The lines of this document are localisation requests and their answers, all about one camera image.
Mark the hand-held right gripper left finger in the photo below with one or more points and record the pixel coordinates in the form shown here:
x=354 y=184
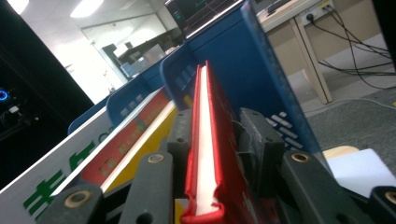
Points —
x=182 y=155

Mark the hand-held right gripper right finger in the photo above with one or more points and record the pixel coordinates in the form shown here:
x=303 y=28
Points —
x=263 y=155

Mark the yellow book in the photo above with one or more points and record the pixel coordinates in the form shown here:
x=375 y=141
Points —
x=149 y=146

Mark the red book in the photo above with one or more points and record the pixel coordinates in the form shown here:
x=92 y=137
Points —
x=222 y=133

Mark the teal cover book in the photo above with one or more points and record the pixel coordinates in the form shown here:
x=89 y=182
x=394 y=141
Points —
x=124 y=140

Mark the blue plastic file rack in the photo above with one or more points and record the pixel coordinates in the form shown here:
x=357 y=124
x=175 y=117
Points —
x=243 y=62

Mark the white picture book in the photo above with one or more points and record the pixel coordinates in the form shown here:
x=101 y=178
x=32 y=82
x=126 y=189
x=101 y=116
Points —
x=12 y=205

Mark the light wooden desk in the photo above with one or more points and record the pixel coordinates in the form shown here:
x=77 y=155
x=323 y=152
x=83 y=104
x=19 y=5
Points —
x=286 y=46

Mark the dark monitor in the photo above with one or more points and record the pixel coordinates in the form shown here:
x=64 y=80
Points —
x=199 y=12

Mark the ceiling light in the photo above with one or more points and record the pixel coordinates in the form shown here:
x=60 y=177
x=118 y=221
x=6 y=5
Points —
x=17 y=4
x=87 y=7

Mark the black curtain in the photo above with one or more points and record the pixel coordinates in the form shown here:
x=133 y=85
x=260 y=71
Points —
x=31 y=62

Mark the light wooden table frame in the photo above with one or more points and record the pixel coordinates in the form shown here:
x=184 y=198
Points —
x=341 y=152

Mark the white wall socket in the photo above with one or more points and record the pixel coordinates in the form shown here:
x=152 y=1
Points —
x=316 y=14

